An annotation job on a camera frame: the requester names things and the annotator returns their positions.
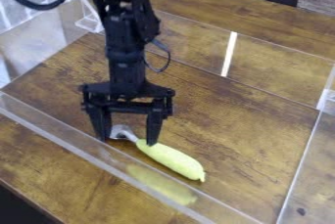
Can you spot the green handled metal spoon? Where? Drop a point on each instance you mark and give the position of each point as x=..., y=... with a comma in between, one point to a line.
x=164, y=154

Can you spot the clear acrylic triangular bracket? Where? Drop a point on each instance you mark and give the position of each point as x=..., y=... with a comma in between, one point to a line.
x=90, y=21

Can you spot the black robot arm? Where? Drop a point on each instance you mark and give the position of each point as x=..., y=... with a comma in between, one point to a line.
x=131, y=27

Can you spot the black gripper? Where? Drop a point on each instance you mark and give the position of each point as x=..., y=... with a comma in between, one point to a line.
x=128, y=93

